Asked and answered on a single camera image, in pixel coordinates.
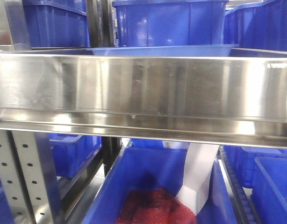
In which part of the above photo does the blue bin upper left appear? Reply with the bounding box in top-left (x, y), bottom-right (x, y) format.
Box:
top-left (22, 0), bottom-right (90, 48)

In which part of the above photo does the blue bin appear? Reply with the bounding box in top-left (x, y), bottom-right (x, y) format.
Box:
top-left (49, 133), bottom-right (101, 178)
top-left (223, 0), bottom-right (287, 51)
top-left (83, 147), bottom-right (237, 224)
top-left (112, 0), bottom-right (228, 47)
top-left (222, 146), bottom-right (287, 224)
top-left (22, 0), bottom-right (90, 48)

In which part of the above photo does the blue bin upper centre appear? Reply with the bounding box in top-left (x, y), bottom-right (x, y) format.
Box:
top-left (112, 0), bottom-right (228, 47)

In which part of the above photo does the stainless steel shelf rail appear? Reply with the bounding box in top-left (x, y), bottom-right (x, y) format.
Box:
top-left (0, 47), bottom-right (287, 148)

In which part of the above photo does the red mesh bag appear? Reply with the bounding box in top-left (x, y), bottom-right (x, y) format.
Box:
top-left (115, 189), bottom-right (197, 224)

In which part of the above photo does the blue plastic tray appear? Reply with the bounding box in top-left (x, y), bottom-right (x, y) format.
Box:
top-left (86, 44), bottom-right (238, 57)

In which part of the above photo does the white paper sheet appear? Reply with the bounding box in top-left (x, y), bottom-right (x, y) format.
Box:
top-left (177, 143), bottom-right (219, 215)

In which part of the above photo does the blue bin lower centre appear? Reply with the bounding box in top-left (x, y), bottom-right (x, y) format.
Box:
top-left (83, 147), bottom-right (237, 224)

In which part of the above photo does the blue bin upper right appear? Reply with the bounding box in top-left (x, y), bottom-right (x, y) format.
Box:
top-left (223, 0), bottom-right (287, 51)

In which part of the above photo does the perforated grey shelf upright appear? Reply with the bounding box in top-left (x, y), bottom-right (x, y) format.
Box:
top-left (0, 130), bottom-right (65, 224)

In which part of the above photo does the blue bin lower right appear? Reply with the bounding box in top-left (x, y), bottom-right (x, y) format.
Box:
top-left (222, 146), bottom-right (287, 224)

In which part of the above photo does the blue bin lower left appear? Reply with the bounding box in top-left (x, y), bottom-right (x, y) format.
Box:
top-left (49, 133), bottom-right (101, 178)

